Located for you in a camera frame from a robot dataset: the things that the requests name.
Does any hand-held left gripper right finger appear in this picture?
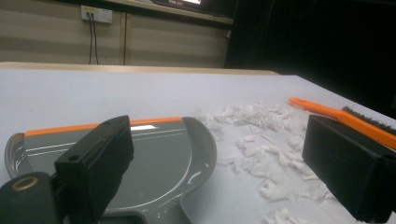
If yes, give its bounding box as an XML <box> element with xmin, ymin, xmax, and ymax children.
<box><xmin>302</xmin><ymin>114</ymin><xmax>396</xmax><ymax>224</ymax></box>

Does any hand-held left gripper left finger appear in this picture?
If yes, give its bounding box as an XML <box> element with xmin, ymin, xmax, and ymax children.
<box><xmin>54</xmin><ymin>115</ymin><xmax>134</xmax><ymax>224</ymax></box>

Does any orange hand brush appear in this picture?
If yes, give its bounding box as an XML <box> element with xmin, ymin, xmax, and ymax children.
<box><xmin>288</xmin><ymin>96</ymin><xmax>396</xmax><ymax>151</ymax></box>

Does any grey dustpan with orange lip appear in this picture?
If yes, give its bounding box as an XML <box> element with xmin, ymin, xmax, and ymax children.
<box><xmin>4</xmin><ymin>116</ymin><xmax>218</xmax><ymax>224</ymax></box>

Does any pile of white paper scraps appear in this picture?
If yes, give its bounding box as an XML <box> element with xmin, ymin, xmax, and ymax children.
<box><xmin>195</xmin><ymin>101</ymin><xmax>340</xmax><ymax>224</ymax></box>

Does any wooden table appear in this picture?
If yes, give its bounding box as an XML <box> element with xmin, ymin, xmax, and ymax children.
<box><xmin>0</xmin><ymin>61</ymin><xmax>279</xmax><ymax>76</ymax></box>

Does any black curtain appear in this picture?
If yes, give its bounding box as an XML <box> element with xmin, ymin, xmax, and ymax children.
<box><xmin>223</xmin><ymin>0</ymin><xmax>396</xmax><ymax>119</ymax></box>

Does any black horizontal bar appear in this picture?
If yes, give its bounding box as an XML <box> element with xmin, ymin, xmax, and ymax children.
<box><xmin>55</xmin><ymin>0</ymin><xmax>234</xmax><ymax>31</ymax></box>

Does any black wall cable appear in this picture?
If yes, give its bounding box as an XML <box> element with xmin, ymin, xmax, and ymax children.
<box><xmin>88</xmin><ymin>12</ymin><xmax>93</xmax><ymax>65</ymax></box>
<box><xmin>92</xmin><ymin>12</ymin><xmax>100</xmax><ymax>65</ymax></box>

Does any white wall socket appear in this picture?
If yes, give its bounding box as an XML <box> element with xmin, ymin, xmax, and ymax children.
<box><xmin>80</xmin><ymin>5</ymin><xmax>114</xmax><ymax>24</ymax></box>

